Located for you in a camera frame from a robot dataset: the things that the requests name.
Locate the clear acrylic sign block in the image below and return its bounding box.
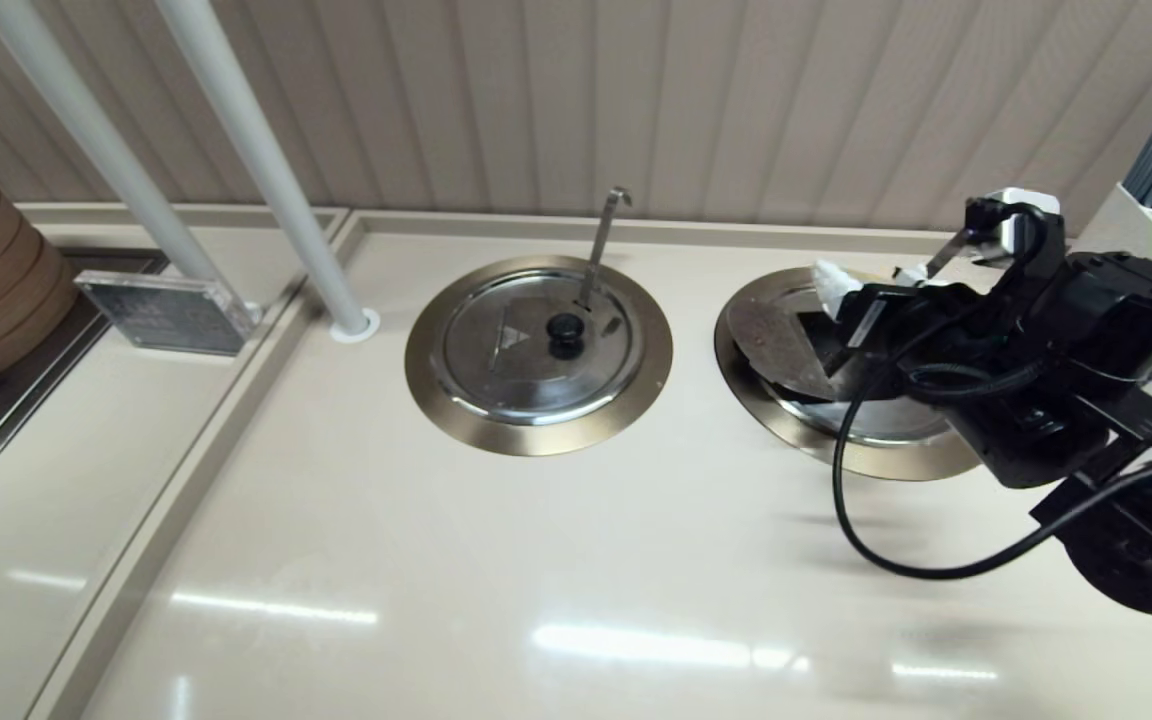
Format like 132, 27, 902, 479
74, 270, 264, 358

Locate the steel pot lid black knob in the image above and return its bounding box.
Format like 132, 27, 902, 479
726, 283, 967, 448
433, 270, 645, 426

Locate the white metal pole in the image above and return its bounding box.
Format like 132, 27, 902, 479
156, 0, 377, 336
0, 0, 262, 321

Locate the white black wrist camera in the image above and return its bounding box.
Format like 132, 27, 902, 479
964, 188, 1065, 269

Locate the steel ladle handle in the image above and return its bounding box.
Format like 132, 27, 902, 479
924, 230, 977, 279
576, 188, 633, 311

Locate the white cutlery holder box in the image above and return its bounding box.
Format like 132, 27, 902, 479
1076, 183, 1152, 301

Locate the brass pot rim ring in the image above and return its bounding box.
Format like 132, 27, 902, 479
714, 267, 987, 482
404, 256, 674, 458

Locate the black cable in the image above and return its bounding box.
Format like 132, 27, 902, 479
831, 300, 1152, 581

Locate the white pole base ring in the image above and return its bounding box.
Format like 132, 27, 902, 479
331, 308, 382, 346

